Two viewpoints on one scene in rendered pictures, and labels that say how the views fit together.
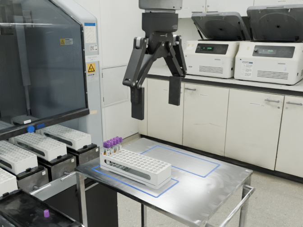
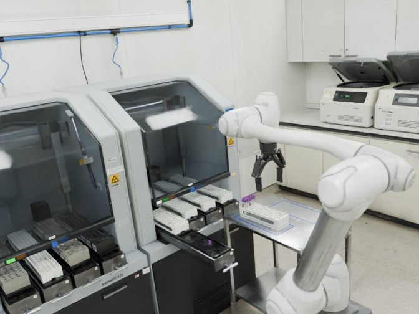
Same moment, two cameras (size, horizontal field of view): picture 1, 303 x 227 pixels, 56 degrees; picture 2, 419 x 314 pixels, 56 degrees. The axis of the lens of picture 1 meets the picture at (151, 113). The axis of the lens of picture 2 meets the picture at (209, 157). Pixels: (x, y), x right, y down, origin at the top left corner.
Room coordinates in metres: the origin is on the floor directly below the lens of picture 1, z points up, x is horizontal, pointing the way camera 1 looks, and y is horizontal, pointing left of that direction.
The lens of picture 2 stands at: (-1.04, -0.17, 1.88)
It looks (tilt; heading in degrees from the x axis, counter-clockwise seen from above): 17 degrees down; 14
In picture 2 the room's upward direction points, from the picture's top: 6 degrees counter-clockwise
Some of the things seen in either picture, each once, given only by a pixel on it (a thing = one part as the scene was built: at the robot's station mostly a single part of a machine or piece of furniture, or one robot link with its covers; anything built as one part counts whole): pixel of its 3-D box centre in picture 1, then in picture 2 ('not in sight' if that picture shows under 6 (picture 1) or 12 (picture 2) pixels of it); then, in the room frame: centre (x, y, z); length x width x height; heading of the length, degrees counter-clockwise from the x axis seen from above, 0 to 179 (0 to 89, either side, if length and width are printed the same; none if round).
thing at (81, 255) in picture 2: not in sight; (78, 256); (0.55, 0.98, 0.85); 0.12 x 0.02 x 0.06; 144
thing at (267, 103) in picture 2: not in sight; (264, 111); (0.61, -0.01, 1.55); 0.13 x 0.11 x 0.16; 137
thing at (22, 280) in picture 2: not in sight; (16, 283); (0.30, 1.16, 0.85); 0.12 x 0.02 x 0.06; 144
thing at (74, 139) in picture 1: (65, 137); (212, 193); (1.42, 0.45, 0.83); 0.30 x 0.10 x 0.06; 53
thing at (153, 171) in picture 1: (134, 165); (263, 215); (1.05, 0.07, 0.85); 0.30 x 0.10 x 0.06; 54
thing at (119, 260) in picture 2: not in sight; (88, 242); (0.81, 1.08, 0.78); 0.73 x 0.14 x 0.09; 53
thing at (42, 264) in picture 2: not in sight; (42, 265); (0.49, 1.15, 0.83); 0.30 x 0.10 x 0.06; 53
